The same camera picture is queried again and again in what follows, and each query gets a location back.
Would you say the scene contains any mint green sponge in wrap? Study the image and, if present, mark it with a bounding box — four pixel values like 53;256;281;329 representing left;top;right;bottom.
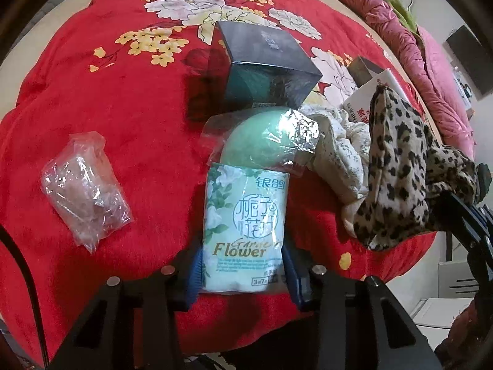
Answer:
201;106;320;176

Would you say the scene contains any red and white carton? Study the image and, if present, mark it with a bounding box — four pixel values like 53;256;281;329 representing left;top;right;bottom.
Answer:
343;69;409;124

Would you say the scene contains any white floral scrunchie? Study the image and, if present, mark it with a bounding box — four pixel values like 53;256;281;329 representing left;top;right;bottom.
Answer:
301;104;371;237

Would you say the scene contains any green cloth on duvet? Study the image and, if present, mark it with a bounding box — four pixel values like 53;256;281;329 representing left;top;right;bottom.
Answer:
384;0;419;35

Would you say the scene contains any white drawer cabinet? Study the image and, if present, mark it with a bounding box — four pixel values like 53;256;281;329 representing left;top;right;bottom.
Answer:
410;261;479;350

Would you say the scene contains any black wall television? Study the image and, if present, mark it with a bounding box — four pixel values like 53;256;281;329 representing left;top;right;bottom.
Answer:
446;25;492;95

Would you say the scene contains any leopard print scrunchie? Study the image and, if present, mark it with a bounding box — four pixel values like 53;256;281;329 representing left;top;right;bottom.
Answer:
353;86;480;251

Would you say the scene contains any green tissue pack Flower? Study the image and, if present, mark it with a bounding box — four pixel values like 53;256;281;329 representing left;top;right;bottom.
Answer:
202;163;290;294

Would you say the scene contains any red floral blanket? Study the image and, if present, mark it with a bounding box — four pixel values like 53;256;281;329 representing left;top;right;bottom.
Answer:
0;0;436;367

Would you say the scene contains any dark blue-green box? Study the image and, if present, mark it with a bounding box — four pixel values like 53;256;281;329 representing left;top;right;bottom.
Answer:
207;21;322;112

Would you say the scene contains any small clear plastic bag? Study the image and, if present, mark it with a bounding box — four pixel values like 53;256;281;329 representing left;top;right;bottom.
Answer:
41;131;133;253

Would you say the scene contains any pink quilted duvet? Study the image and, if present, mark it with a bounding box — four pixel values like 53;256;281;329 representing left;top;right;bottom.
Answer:
339;0;475;159

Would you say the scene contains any beige round bed cover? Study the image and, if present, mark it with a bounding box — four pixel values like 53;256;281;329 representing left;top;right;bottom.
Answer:
1;0;422;161

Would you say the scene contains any grey tray with pink book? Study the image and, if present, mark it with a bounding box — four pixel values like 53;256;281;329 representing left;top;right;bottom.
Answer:
348;56;384;87

